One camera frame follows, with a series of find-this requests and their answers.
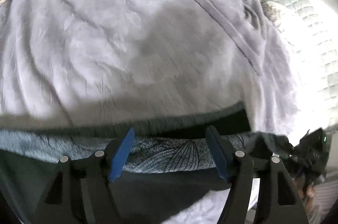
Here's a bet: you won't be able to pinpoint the lavender plush blanket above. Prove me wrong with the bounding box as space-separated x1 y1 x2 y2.
1 0 299 223

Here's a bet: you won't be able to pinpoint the quilted white bedspread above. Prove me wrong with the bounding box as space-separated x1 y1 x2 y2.
235 0 338 109

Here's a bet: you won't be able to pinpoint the dark patterned pants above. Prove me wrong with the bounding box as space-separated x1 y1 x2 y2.
1 103 293 223

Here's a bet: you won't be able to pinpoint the right hand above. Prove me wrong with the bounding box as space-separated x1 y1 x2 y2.
293 178 315 205

